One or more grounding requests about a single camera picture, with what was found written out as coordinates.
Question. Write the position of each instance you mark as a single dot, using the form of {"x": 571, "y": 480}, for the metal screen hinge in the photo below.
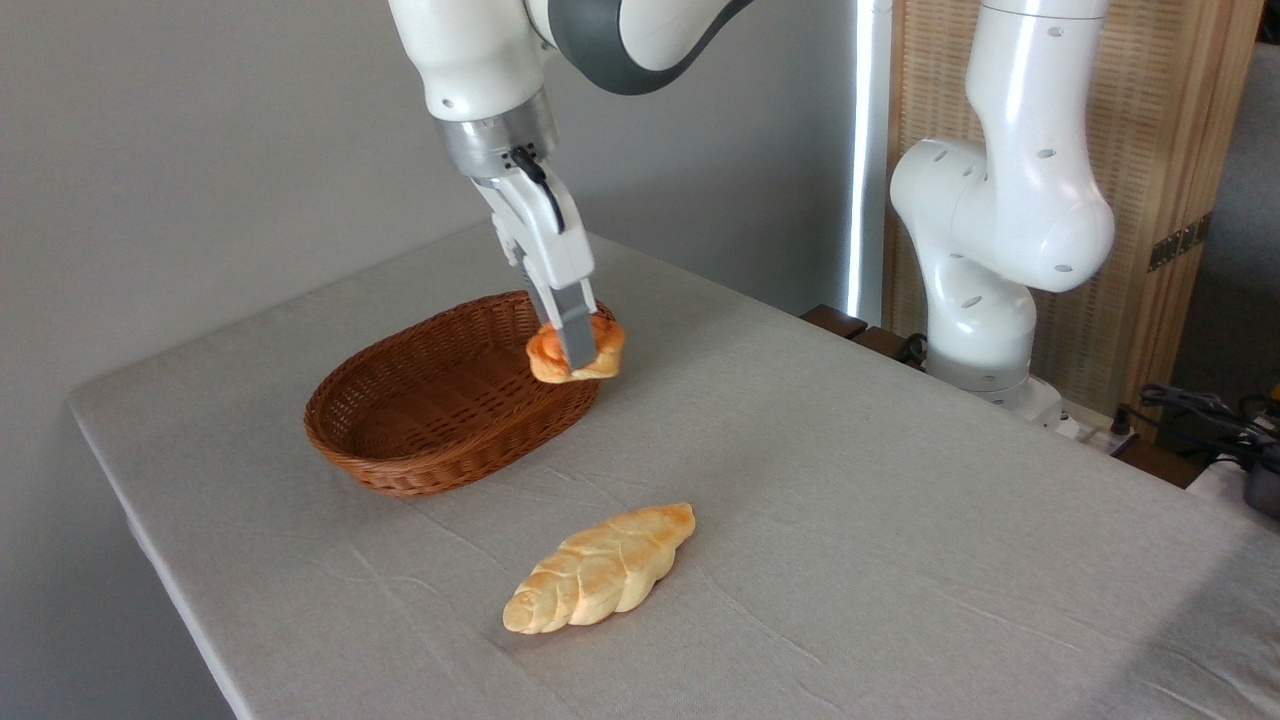
{"x": 1180, "y": 242}

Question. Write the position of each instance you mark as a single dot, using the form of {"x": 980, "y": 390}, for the braided golden bread loaf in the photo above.
{"x": 600, "y": 570}

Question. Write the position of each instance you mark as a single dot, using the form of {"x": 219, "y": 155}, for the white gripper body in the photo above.
{"x": 550, "y": 245}

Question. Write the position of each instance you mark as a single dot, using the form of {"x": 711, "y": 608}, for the brown wicker basket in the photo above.
{"x": 420, "y": 420}

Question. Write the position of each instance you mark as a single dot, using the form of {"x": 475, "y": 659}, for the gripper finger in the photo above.
{"x": 575, "y": 325}
{"x": 522, "y": 268}

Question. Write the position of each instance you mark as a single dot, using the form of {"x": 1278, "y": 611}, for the white vertical post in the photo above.
{"x": 868, "y": 150}

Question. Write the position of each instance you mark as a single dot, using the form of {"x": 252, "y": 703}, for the wooden bamboo folding screen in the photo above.
{"x": 1150, "y": 120}

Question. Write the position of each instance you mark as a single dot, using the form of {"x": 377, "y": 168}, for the orange flower-shaped bun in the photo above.
{"x": 610, "y": 348}

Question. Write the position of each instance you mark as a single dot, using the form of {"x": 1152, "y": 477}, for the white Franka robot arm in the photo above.
{"x": 1010, "y": 200}

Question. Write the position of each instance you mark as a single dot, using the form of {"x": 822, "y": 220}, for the white power strip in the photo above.
{"x": 1095, "y": 432}

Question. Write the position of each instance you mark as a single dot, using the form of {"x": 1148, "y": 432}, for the dark brown wooden block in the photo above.
{"x": 834, "y": 320}
{"x": 885, "y": 343}

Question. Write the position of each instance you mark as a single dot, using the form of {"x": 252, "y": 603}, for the grey tablecloth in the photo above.
{"x": 850, "y": 560}

